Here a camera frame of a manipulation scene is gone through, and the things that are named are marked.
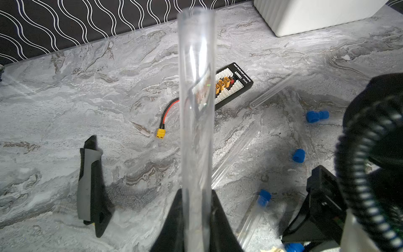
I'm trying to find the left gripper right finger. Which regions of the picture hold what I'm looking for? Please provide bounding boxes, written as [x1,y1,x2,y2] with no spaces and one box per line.
[210,190,243,252]

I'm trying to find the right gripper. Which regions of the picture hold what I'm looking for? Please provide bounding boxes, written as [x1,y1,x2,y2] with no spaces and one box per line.
[281,165,346,244]

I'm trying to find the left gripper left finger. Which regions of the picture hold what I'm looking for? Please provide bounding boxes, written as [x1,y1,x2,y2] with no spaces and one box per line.
[150,189,184,252]

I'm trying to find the clear test tube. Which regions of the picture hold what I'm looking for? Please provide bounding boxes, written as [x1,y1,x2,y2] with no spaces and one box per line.
[237,198,267,252]
[250,72,302,109]
[212,120,261,189]
[177,7,216,252]

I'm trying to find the blue stopper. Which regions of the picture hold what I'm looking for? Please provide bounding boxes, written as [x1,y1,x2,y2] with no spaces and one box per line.
[292,149,306,163]
[284,243,305,252]
[318,111,330,120]
[257,189,272,208]
[306,111,321,123]

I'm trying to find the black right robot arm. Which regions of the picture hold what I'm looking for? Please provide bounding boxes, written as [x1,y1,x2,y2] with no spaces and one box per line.
[281,73,403,252]

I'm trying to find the white box brown lid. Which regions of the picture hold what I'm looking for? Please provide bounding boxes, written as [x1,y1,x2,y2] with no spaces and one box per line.
[254,0,387,37]

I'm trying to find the black charging board with cable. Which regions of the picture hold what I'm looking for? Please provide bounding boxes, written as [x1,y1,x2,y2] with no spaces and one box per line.
[155,62,254,140]

